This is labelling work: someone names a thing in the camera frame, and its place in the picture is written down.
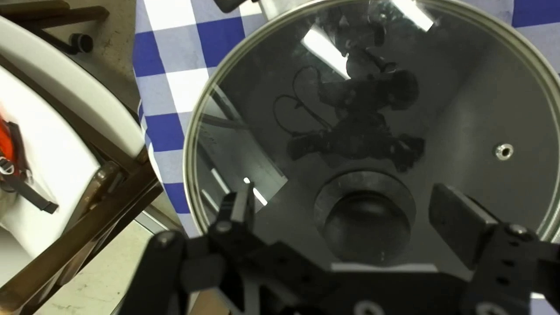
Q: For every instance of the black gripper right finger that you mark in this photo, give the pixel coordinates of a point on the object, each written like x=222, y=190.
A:
x=460, y=220

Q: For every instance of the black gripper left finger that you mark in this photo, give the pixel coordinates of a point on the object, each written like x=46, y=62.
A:
x=243, y=204

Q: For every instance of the glass pot lid black knob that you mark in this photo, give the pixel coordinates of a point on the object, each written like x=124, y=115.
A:
x=455, y=116

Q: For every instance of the blue white checkered tablecloth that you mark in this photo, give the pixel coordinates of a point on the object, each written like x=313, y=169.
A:
x=175, y=81

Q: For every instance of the white low platform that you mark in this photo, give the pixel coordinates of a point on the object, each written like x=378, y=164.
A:
x=116, y=274

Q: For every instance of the white seat wooden chair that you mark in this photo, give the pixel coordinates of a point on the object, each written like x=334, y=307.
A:
x=53, y=141

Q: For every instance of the black tripod stand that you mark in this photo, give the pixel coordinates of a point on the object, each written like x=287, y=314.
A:
x=81, y=43

